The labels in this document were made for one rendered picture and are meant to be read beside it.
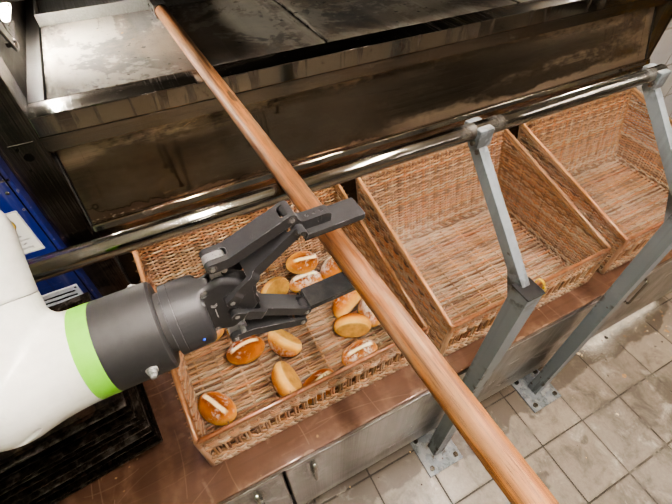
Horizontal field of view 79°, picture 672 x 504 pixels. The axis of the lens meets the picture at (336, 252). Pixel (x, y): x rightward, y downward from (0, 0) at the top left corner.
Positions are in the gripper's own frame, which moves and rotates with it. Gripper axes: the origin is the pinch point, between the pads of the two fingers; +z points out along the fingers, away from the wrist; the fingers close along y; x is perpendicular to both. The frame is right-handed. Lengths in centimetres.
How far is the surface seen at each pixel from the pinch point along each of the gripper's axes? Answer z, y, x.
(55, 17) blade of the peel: -25, 0, -100
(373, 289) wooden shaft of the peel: -0.2, -0.7, 6.8
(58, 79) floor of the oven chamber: -27, 2, -68
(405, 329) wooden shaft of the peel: 0.0, -0.7, 12.4
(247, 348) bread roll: -12, 56, -26
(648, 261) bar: 82, 41, 6
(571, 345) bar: 82, 83, 6
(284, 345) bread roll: -4, 55, -22
